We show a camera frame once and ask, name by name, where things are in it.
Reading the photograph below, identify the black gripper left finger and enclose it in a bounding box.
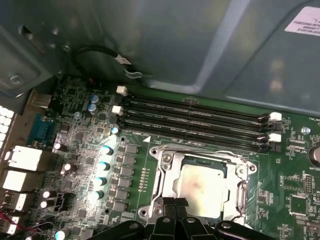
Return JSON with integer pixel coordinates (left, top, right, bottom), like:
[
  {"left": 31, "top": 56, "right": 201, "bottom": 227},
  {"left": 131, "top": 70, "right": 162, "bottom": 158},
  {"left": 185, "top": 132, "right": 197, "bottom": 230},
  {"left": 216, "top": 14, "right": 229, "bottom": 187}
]
[{"left": 92, "top": 197, "right": 177, "bottom": 240}]

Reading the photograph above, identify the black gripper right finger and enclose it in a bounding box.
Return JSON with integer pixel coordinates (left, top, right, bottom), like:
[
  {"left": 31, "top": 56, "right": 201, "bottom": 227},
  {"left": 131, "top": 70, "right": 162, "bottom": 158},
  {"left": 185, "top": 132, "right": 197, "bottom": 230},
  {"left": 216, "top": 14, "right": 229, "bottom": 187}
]
[{"left": 175, "top": 198, "right": 268, "bottom": 240}]

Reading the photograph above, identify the silver CPU plate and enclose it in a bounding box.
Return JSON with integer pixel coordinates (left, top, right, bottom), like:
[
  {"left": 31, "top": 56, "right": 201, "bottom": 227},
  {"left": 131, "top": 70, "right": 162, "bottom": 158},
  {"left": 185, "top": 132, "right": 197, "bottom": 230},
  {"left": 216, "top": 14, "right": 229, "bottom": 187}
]
[{"left": 178, "top": 154, "right": 231, "bottom": 219}]

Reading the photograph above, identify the metal socket cover frame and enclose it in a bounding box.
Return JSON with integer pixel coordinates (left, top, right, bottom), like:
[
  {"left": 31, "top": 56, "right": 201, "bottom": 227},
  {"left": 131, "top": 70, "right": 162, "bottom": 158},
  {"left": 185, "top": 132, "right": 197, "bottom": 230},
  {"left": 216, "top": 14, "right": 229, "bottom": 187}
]
[{"left": 154, "top": 149, "right": 251, "bottom": 221}]

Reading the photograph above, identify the CPU socket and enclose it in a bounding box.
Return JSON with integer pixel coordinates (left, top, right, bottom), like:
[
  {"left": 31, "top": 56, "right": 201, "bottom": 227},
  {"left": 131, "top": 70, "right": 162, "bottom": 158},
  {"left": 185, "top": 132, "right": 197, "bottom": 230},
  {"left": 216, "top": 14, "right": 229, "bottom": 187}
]
[{"left": 137, "top": 143, "right": 259, "bottom": 225}]

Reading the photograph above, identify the black RAM slot bank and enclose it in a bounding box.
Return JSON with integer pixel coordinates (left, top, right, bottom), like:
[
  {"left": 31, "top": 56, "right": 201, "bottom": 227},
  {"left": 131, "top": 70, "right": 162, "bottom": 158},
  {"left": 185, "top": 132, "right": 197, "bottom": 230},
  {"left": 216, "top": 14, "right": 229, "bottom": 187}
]
[{"left": 112, "top": 84, "right": 283, "bottom": 155}]

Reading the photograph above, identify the green motherboard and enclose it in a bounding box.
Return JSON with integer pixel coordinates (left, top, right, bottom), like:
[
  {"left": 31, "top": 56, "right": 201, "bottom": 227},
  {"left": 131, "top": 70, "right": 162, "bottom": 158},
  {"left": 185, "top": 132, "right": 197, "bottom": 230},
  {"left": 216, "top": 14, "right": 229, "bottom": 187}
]
[{"left": 0, "top": 74, "right": 320, "bottom": 240}]

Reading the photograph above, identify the silver black capacitor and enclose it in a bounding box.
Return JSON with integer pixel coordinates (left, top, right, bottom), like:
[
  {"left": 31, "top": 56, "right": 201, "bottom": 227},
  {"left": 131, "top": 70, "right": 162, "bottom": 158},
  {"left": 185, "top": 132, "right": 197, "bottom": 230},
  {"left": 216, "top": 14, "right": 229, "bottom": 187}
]
[
  {"left": 42, "top": 189, "right": 59, "bottom": 200},
  {"left": 62, "top": 162, "right": 78, "bottom": 174},
  {"left": 53, "top": 141, "right": 68, "bottom": 153},
  {"left": 39, "top": 199, "right": 56, "bottom": 210}
]

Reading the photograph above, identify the silver rear port block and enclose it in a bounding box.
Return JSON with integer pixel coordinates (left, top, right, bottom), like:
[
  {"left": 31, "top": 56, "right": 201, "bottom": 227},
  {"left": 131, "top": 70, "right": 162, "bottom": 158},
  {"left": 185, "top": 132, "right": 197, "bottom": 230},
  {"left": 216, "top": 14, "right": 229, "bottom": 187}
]
[
  {"left": 4, "top": 144, "right": 45, "bottom": 172},
  {"left": 1, "top": 170, "right": 45, "bottom": 192},
  {"left": 3, "top": 191, "right": 30, "bottom": 212}
]

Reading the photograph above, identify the blue rear port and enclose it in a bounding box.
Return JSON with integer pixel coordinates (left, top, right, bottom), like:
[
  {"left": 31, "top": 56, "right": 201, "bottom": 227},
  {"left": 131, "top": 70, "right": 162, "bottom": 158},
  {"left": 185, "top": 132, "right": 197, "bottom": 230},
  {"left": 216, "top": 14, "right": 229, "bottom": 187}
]
[{"left": 27, "top": 113, "right": 56, "bottom": 146}]

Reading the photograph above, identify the black PC case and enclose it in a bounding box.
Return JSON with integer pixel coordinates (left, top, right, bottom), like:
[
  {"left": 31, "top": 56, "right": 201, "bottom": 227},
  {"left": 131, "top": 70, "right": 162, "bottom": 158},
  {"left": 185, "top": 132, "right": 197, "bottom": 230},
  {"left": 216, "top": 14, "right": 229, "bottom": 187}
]
[{"left": 0, "top": 0, "right": 320, "bottom": 118}]

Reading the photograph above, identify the white case label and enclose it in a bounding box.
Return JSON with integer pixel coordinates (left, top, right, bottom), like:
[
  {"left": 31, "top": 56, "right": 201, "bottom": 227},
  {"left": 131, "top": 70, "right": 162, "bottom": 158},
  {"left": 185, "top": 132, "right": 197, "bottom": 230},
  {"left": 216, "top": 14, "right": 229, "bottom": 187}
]
[{"left": 284, "top": 6, "right": 320, "bottom": 37}]

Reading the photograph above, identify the thin red wire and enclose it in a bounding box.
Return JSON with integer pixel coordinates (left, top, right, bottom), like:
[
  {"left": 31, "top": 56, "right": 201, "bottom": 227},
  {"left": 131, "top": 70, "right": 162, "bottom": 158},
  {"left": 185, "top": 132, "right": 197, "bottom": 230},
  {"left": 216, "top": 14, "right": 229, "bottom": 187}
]
[{"left": 0, "top": 211, "right": 25, "bottom": 230}]

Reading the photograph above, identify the black fan wire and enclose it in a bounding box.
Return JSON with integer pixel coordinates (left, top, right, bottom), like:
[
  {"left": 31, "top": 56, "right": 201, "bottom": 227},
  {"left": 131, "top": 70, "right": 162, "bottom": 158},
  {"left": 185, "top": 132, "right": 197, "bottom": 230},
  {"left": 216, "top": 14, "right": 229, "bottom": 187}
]
[{"left": 71, "top": 44, "right": 132, "bottom": 75}]

